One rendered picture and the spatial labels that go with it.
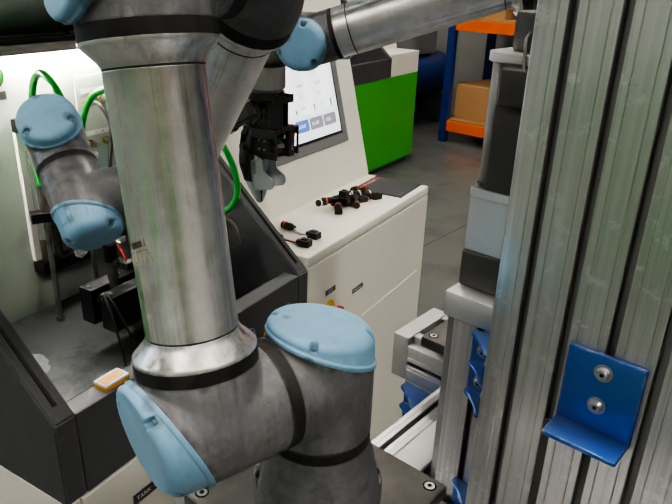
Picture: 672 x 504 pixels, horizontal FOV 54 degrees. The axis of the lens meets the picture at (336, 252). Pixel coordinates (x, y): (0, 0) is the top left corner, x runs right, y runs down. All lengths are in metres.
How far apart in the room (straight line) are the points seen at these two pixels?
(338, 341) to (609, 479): 0.31
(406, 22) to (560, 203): 0.44
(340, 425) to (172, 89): 0.37
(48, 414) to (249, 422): 0.55
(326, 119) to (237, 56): 1.33
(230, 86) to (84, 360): 0.90
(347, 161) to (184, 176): 1.57
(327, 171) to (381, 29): 1.05
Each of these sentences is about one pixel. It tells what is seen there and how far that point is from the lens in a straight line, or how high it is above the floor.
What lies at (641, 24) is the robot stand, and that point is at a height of 1.57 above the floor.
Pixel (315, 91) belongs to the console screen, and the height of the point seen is 1.27.
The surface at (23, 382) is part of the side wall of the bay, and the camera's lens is 1.14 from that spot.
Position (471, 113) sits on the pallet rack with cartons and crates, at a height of 0.31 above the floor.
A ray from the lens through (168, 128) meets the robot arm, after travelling 0.55.
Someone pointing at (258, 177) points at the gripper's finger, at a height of 1.25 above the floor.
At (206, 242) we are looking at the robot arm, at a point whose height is 1.39.
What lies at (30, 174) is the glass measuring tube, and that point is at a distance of 1.60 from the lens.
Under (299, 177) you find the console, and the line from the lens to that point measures 1.88.
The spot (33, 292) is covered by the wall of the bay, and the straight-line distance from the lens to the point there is 1.71.
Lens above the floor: 1.61
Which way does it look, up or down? 23 degrees down
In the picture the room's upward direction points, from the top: 2 degrees clockwise
